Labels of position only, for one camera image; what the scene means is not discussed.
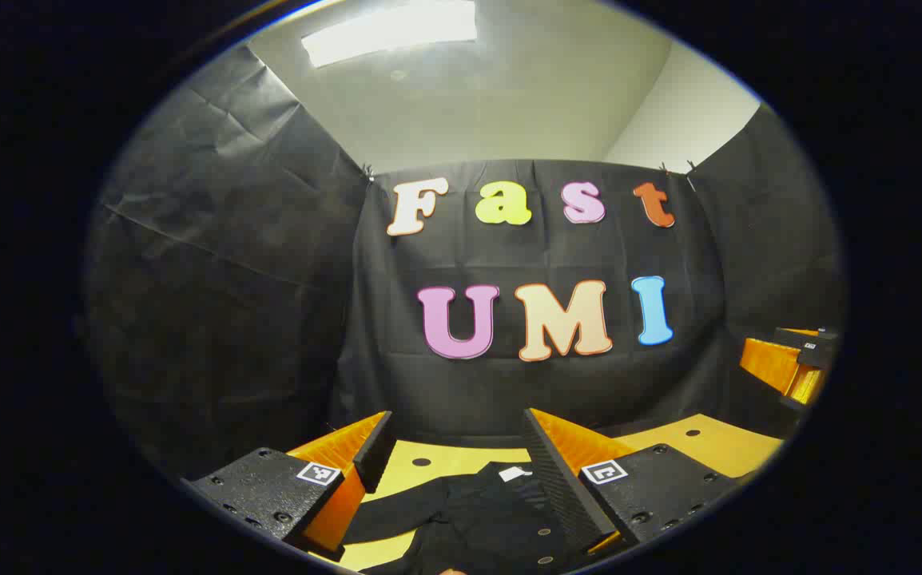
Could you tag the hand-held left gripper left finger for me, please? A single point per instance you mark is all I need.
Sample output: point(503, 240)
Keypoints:
point(269, 487)

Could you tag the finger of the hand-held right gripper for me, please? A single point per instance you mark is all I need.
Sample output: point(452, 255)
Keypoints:
point(772, 363)

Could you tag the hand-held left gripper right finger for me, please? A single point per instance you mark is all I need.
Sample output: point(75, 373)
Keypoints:
point(565, 495)

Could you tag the black buttoned cardigan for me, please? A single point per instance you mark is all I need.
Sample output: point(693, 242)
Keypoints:
point(477, 519)

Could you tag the ceiling light panel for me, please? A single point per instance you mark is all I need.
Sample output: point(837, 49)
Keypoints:
point(389, 32)

